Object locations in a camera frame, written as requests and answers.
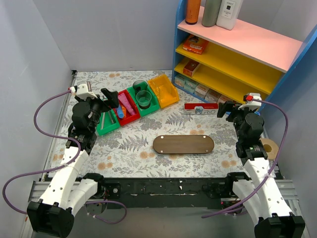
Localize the clear glass cup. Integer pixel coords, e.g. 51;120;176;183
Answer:
132;80;148;94

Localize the clear textured acrylic holder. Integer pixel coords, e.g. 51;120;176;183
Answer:
156;84;175;101

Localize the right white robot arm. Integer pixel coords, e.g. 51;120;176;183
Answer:
217;99;305;238

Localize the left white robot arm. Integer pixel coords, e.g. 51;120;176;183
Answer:
27;85;119;238

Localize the pink toothpaste tube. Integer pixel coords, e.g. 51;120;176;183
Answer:
118;93;136;116

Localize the blue toothpaste tube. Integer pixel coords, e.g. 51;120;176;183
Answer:
116;105;124;119

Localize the orange toothpaste tube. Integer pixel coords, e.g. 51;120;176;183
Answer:
121;106;127;118

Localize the red silver toothpaste box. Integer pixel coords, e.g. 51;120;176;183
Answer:
184;103;219;115

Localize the grey toothbrush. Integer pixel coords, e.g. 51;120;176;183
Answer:
108;110;115;124

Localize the brown oval wooden tray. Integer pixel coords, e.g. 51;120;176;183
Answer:
153;135;214;155

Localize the pink white sponge pack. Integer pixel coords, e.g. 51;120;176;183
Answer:
217;95;233;104

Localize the green bin with toothbrushes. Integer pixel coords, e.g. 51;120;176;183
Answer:
97;110;120;136

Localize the red plastic bin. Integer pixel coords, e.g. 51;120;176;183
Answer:
113;89;141;126

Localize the green translucent cup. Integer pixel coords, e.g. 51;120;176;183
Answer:
136;90;152;109

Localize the green bin with cups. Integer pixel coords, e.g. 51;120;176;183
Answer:
127;86;160;117

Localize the blue yellow pink shelf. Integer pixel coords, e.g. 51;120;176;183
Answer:
172;0;317;102

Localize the teal sponge pack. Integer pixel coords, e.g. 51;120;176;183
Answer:
174;75;187;88
184;79;198;94

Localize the floral patterned table mat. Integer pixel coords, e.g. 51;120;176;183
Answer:
48;69;264;179

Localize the brown tape roll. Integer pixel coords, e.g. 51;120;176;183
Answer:
260;138;279;160

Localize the red white box middle shelf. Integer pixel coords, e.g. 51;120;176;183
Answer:
183;59;201;77

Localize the yellow plastic bin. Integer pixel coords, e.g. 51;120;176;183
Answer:
148;74;179;109

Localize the orange box upper shelf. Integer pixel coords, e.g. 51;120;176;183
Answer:
182;34;209;55

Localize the white bottle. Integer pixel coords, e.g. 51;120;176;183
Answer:
216;0;243;30

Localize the grey bottle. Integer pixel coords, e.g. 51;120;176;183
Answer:
202;0;222;27

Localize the orange bottle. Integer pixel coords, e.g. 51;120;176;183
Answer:
185;0;201;25

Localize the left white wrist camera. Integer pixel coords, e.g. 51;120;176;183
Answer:
69;81;97;100

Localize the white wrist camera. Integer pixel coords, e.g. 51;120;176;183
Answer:
69;81;97;100
238;93;262;111

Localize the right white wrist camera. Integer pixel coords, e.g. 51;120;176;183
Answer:
238;93;262;111

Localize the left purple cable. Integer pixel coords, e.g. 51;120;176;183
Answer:
2;89;128;225

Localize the purple cable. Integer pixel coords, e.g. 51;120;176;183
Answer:
2;89;128;225
202;99;290;219

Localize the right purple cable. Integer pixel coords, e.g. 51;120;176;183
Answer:
202;99;290;219

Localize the black aluminium base frame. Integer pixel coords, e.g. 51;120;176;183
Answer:
28;171;298;211

